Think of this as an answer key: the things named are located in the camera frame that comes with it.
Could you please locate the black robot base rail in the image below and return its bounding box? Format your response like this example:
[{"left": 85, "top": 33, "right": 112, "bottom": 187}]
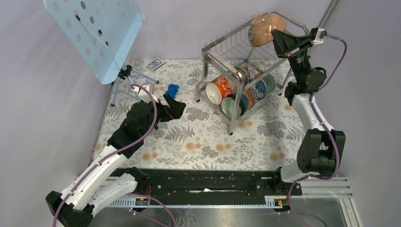
[{"left": 111, "top": 167, "right": 302, "bottom": 205}]

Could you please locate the stainless steel dish rack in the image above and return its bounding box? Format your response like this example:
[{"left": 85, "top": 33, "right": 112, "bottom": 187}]
[{"left": 195, "top": 11, "right": 310, "bottom": 136}]

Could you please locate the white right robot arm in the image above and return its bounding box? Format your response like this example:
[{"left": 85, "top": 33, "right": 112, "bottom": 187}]
[{"left": 271, "top": 28, "right": 347, "bottom": 195}]

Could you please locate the blue playing card box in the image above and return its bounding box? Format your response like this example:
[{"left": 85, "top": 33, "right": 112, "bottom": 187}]
[{"left": 147, "top": 57, "right": 164, "bottom": 71}]

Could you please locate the orange white bowl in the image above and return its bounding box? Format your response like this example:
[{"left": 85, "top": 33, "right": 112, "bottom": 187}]
[{"left": 205, "top": 76, "right": 235, "bottom": 105}]

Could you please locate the blue white patterned bowl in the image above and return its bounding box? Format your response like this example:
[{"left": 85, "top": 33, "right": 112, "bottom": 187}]
[{"left": 250, "top": 80, "right": 267, "bottom": 101}]

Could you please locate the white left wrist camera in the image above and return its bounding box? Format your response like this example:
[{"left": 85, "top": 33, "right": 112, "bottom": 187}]
[{"left": 131, "top": 83, "right": 157, "bottom": 103}]

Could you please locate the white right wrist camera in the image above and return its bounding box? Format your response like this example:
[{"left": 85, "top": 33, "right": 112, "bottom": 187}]
[{"left": 310, "top": 27, "right": 327, "bottom": 45}]

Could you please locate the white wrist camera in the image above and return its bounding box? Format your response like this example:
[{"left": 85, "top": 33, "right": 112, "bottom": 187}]
[
  {"left": 310, "top": 27, "right": 327, "bottom": 45},
  {"left": 131, "top": 83, "right": 157, "bottom": 103}
]

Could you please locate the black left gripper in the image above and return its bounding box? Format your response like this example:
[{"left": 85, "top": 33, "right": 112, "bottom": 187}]
[{"left": 140, "top": 93, "right": 185, "bottom": 138}]

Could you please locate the light green celadon bowl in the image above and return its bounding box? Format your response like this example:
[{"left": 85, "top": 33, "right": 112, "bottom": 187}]
[{"left": 221, "top": 97, "right": 235, "bottom": 119}]

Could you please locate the blue plastic toy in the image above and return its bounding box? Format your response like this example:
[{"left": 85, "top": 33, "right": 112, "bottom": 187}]
[{"left": 166, "top": 84, "right": 179, "bottom": 99}]

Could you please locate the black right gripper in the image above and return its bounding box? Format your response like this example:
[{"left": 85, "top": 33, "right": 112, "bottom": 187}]
[{"left": 269, "top": 30, "right": 314, "bottom": 84}]

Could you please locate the floral patterned table mat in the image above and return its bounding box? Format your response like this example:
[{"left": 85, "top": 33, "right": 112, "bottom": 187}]
[{"left": 121, "top": 60, "right": 306, "bottom": 170}]

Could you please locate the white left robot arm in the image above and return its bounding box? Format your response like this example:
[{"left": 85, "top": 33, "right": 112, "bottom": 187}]
[{"left": 45, "top": 94, "right": 186, "bottom": 227}]

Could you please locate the pale green bowl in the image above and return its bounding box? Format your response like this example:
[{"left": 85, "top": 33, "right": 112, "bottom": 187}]
[{"left": 262, "top": 74, "right": 276, "bottom": 93}]

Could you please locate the light blue perforated music stand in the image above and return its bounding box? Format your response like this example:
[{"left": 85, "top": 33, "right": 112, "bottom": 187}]
[{"left": 43, "top": 0, "right": 159, "bottom": 106}]

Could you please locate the brown ceramic bowl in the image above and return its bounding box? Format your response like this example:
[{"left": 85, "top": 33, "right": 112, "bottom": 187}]
[{"left": 248, "top": 13, "right": 287, "bottom": 47}]

